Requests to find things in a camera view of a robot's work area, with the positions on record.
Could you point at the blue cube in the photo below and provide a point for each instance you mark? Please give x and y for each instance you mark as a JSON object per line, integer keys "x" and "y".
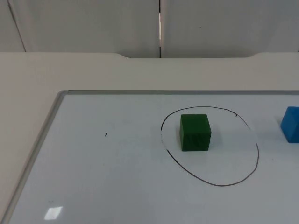
{"x": 292, "y": 126}

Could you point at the green cube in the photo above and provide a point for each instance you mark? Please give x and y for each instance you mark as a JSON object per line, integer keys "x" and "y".
{"x": 195, "y": 133}

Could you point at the grey-framed whiteboard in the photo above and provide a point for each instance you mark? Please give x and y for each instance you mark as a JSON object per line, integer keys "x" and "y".
{"x": 105, "y": 168}

